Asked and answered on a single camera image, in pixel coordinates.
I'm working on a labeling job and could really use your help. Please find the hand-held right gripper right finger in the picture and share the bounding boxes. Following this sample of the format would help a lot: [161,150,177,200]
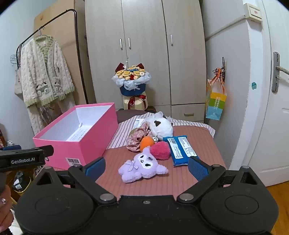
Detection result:
[177,157,260,205]

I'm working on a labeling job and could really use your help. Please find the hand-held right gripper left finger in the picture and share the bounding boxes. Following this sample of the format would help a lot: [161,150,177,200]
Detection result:
[34,157,118,205]

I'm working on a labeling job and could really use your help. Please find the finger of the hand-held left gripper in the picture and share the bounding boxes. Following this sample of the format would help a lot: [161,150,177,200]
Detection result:
[34,145,55,157]

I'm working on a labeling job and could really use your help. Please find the blue wipes packet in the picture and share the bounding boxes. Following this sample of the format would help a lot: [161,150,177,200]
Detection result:
[163,135,200,167]

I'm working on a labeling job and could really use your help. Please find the pink cardboard box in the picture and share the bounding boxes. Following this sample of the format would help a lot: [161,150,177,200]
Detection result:
[33,102,119,170]

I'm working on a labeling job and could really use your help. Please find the red fuzzy plush strawberry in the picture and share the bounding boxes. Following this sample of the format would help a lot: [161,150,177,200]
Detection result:
[150,141,171,161]

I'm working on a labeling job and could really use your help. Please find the purple plush toy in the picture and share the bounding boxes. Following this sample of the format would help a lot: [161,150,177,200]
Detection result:
[118,146,169,183]

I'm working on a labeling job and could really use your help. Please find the white plush dog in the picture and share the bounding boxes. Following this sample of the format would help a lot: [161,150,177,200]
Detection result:
[148,111,174,142]

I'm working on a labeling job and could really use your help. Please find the white labelled packet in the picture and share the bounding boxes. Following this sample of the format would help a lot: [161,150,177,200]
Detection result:
[133,118,147,129]

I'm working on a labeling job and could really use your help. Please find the person's left hand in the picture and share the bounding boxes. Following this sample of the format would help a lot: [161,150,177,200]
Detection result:
[0,184,15,229]

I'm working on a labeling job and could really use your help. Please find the grey shoe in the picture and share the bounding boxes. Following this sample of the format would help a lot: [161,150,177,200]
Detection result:
[33,166,47,179]

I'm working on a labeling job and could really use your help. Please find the yellow-soled shoe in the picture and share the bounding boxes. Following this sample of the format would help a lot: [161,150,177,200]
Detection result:
[11,170,32,198]

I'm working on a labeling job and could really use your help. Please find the printed paper sheet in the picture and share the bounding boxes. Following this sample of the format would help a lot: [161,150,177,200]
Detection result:
[67,127,90,142]

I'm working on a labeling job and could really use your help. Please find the striped bed sheet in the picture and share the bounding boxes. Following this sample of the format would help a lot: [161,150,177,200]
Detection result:
[106,114,216,149]

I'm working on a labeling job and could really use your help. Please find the brown cushion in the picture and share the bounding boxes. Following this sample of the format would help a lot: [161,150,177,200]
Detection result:
[116,110,154,125]

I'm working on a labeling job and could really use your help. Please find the colourful paper gift bag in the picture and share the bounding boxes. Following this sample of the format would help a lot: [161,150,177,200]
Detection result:
[205,68,227,120]

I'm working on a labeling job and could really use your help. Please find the white tote bag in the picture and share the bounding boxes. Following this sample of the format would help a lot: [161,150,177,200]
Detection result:
[14,68,24,101]

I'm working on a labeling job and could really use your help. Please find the cream knitted robe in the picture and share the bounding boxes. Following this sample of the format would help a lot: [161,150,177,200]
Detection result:
[19,35,76,136]

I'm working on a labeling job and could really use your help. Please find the white door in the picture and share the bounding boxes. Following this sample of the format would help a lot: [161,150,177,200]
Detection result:
[228,0,289,187]

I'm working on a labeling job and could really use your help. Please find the flower bouquet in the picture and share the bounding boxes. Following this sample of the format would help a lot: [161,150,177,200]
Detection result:
[111,61,152,111]

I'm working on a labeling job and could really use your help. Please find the black clothes rack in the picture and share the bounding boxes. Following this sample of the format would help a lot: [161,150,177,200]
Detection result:
[17,8,88,106]

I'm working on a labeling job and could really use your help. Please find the light wooden cabinet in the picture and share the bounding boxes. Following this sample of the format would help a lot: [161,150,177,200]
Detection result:
[34,0,96,109]

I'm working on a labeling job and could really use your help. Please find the beige wardrobe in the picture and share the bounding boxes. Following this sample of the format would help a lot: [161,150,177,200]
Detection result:
[85,0,207,123]

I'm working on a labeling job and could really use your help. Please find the wire hangers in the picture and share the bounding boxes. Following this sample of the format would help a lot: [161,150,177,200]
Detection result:
[10,44,23,68]

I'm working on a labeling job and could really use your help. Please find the black wall hook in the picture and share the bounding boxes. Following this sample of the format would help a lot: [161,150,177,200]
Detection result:
[219,57,227,82]

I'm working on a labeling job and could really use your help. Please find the metal door handle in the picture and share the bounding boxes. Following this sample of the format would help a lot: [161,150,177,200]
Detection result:
[271,52,289,93]

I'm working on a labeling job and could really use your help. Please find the wall light switch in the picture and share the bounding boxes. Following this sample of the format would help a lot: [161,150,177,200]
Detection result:
[243,3,263,23]

